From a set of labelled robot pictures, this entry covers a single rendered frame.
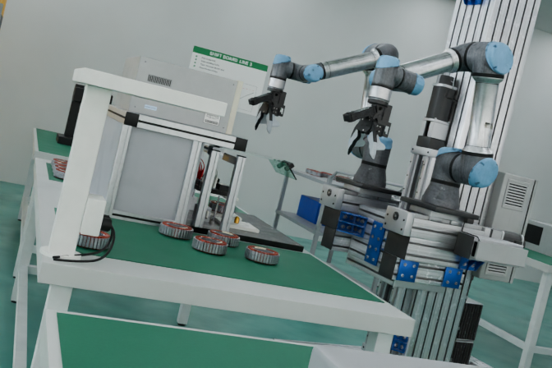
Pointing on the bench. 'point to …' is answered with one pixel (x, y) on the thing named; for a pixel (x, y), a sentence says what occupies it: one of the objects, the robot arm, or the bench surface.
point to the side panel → (151, 177)
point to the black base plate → (277, 239)
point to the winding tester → (136, 71)
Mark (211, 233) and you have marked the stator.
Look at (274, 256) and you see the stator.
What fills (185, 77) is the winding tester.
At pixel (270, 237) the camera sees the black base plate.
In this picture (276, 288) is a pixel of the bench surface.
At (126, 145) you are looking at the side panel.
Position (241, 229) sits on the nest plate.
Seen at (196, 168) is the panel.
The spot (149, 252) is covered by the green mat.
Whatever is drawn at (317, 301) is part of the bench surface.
